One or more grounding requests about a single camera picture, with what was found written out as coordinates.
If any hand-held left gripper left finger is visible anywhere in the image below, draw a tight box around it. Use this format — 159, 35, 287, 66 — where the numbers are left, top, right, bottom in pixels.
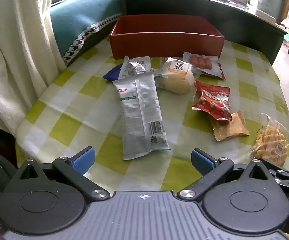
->
6, 147, 110, 202

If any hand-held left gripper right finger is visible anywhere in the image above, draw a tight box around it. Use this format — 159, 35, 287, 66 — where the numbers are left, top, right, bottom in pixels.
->
177, 148, 282, 202

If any clear yellow waffle packet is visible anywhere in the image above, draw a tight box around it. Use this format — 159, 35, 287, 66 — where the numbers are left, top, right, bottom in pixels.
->
250, 112, 289, 167

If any brown snack packet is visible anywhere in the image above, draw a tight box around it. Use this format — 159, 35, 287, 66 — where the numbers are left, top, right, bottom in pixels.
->
208, 110, 250, 142

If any red gummy candy packet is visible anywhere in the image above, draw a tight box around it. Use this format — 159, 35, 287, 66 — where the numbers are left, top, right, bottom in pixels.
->
192, 80, 232, 122

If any long grey snack packet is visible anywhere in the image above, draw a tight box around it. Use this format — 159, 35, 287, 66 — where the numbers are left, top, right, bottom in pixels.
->
113, 74, 171, 161

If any steamed bun packet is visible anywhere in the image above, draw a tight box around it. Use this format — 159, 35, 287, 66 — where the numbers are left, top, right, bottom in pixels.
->
154, 57, 202, 101

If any blue snack packet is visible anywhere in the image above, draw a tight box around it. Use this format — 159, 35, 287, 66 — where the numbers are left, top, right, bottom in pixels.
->
102, 64, 123, 82

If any sausage packet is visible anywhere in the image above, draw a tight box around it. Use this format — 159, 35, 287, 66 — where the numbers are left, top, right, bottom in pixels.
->
183, 51, 226, 80

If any small silver red-label packet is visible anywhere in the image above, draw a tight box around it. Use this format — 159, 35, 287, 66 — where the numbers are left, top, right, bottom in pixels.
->
119, 56, 152, 80

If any red cardboard box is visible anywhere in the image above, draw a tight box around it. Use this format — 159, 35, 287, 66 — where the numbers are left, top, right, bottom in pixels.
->
109, 15, 225, 60

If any green checkered tablecloth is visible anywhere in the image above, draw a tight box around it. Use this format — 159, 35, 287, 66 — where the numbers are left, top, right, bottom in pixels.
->
16, 40, 289, 198

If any white blanket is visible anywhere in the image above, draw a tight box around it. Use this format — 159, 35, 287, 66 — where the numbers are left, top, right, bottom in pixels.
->
0, 0, 68, 135

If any dark coffee table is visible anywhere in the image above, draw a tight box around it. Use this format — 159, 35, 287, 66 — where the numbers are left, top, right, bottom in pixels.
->
121, 0, 287, 65

